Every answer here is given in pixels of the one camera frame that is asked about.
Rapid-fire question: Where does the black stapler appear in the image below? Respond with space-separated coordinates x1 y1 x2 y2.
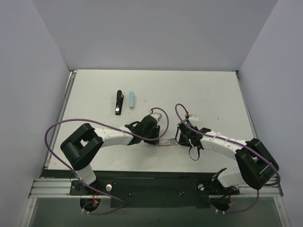
115 90 124 115

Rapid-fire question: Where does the staple box tray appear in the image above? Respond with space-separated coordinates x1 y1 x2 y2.
170 138 178 146

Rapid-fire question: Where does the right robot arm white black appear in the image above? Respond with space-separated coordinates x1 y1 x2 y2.
176 118 280 193

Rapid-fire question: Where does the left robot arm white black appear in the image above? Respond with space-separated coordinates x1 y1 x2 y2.
60 113 162 195

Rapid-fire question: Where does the red white staple box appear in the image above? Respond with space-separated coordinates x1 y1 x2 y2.
158 139 171 147

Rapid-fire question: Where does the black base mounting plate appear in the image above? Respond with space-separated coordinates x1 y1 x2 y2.
68 169 242 210

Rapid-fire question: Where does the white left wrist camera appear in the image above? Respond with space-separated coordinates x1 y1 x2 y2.
150 113 162 122

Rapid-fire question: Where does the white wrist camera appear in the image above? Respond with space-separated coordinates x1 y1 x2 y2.
186 114 199 122
150 113 162 122

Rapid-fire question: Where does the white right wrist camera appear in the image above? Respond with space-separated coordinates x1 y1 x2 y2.
186 114 199 122

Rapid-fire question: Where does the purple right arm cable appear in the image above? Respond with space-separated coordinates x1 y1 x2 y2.
174 103 282 212

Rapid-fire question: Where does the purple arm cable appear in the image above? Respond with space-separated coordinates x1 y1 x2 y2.
174 103 282 212
44 107 169 215

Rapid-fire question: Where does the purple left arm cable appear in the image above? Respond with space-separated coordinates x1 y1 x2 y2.
44 107 169 215

